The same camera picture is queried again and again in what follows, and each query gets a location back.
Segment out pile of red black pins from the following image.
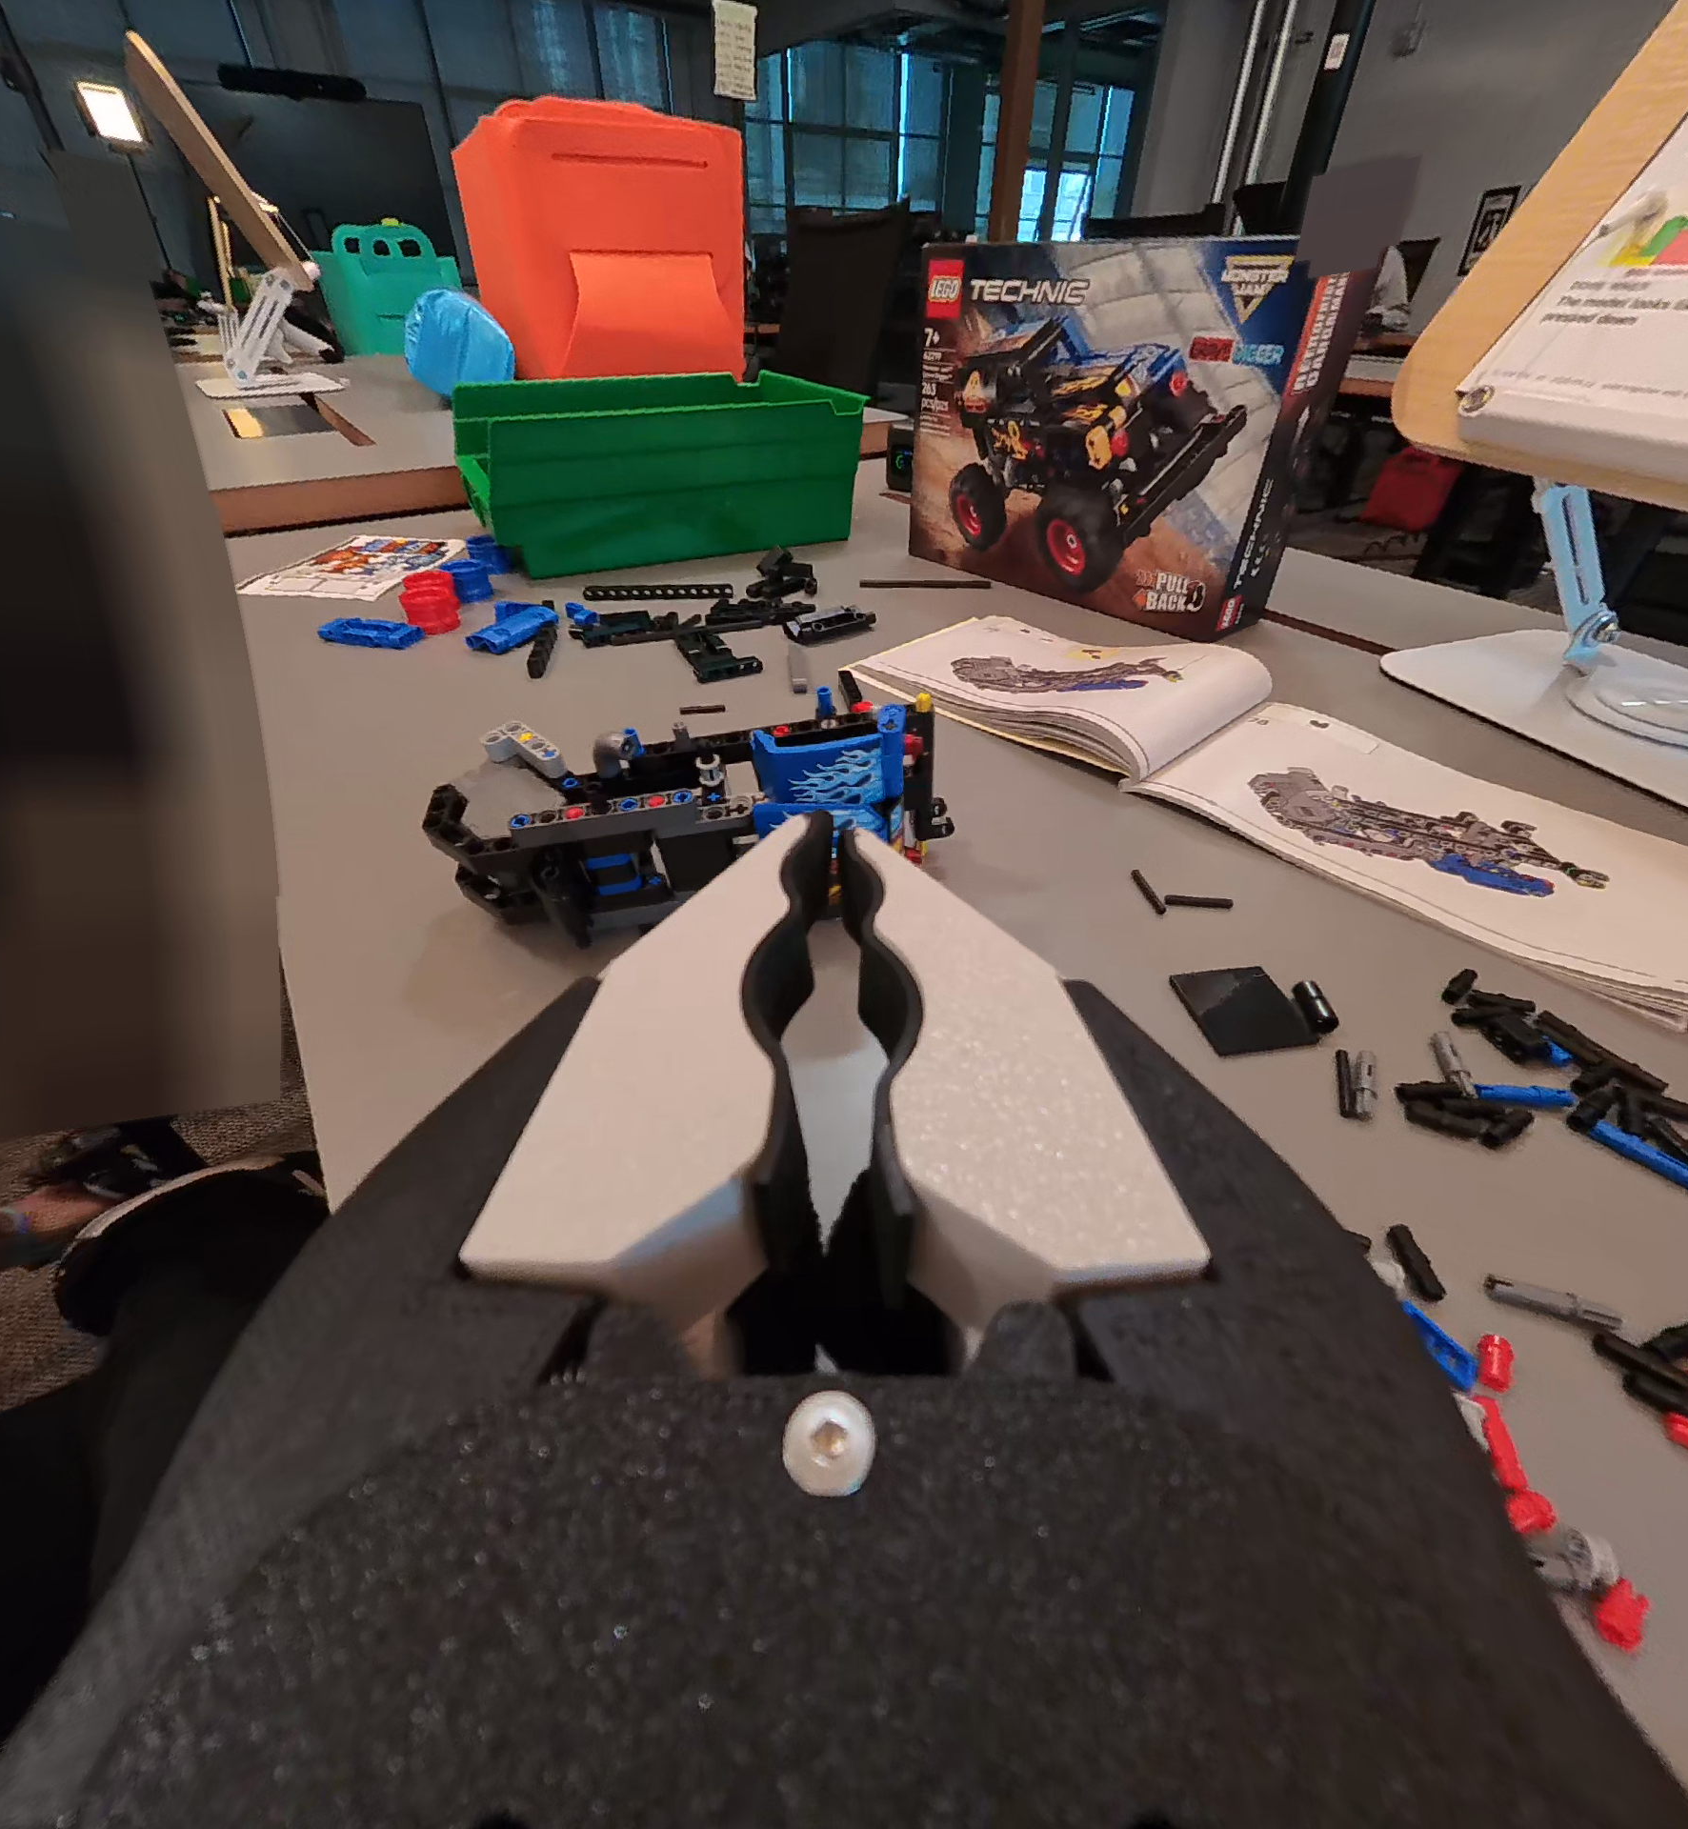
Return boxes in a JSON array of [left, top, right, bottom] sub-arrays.
[[1372, 1223, 1688, 1653]]

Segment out pile of black toy beams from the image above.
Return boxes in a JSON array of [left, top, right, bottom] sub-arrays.
[[565, 548, 876, 686]]

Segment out teal plastic bin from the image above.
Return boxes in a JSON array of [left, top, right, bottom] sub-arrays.
[[314, 217, 465, 359]]

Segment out black office chair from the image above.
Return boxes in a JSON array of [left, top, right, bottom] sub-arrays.
[[775, 201, 920, 402]]

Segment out blue plastic bag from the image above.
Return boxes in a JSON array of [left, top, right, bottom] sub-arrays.
[[408, 289, 519, 406]]

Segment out wooden document stand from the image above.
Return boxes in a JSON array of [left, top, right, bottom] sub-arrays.
[[1381, 0, 1688, 836]]

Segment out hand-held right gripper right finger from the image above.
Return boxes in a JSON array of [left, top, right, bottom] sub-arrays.
[[841, 825, 1211, 1361]]

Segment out black blue toy truck chassis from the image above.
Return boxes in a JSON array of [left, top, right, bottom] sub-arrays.
[[418, 689, 955, 949]]

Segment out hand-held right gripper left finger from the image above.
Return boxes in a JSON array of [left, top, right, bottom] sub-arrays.
[[455, 812, 841, 1378]]

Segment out wooden edged desk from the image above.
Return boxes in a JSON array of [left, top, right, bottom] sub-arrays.
[[172, 353, 479, 536]]

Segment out toy truck set box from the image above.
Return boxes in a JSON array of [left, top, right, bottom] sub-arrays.
[[910, 234, 1376, 641]]

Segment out colourful sticker sheet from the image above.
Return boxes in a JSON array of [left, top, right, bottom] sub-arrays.
[[238, 536, 465, 595]]

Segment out pile of black blue pins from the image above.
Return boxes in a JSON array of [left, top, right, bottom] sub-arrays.
[[1395, 969, 1688, 1194]]

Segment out tilted board on stand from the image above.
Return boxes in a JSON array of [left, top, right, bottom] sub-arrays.
[[123, 30, 347, 402]]

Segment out red bag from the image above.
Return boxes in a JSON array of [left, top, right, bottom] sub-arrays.
[[1362, 450, 1467, 532]]

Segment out orange plastic bin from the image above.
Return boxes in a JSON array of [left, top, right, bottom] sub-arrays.
[[452, 96, 753, 382]]

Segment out open instruction booklet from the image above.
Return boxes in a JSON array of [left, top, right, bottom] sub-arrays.
[[841, 614, 1688, 1033]]

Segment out black square toy panel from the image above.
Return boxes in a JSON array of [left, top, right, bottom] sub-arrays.
[[1166, 966, 1320, 1058]]

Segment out green plastic bin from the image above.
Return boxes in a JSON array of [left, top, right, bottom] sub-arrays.
[[452, 368, 871, 579]]

